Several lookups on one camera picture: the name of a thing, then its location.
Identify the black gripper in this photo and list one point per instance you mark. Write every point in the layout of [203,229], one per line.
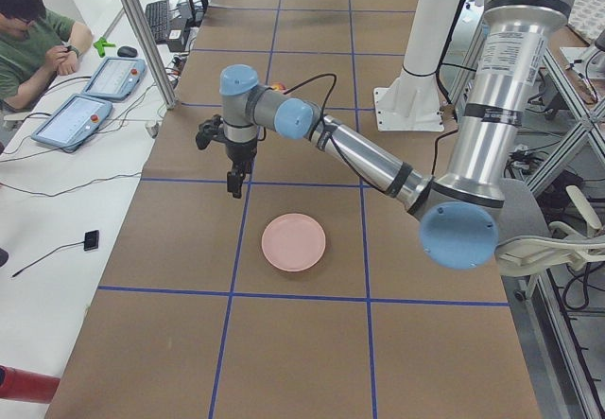
[239,152]

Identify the aluminium frame post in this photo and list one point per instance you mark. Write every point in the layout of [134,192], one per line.
[142,32]

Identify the near blue teach pendant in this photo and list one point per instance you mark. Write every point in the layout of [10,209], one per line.
[77,119]

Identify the black computer mouse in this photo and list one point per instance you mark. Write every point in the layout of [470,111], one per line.
[127,52]

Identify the person in green shirt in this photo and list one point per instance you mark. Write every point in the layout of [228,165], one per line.
[37,45]

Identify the pink plate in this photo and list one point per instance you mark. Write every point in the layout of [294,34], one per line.
[293,242]

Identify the small black box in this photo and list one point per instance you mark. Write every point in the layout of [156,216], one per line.
[91,240]

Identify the blue teach pendant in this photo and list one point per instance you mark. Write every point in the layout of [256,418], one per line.
[115,78]
[77,119]

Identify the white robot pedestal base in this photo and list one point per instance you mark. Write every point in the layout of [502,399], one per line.
[412,101]

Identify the black keyboard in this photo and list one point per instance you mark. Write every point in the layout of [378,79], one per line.
[158,18]

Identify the far blue teach pendant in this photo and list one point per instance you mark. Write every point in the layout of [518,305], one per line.
[115,78]

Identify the green clamp tool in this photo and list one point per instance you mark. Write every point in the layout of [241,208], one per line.
[100,46]

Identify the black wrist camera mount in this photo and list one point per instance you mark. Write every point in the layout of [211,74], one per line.
[209,131]

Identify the red fire extinguisher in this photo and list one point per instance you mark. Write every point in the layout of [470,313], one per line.
[21,385]

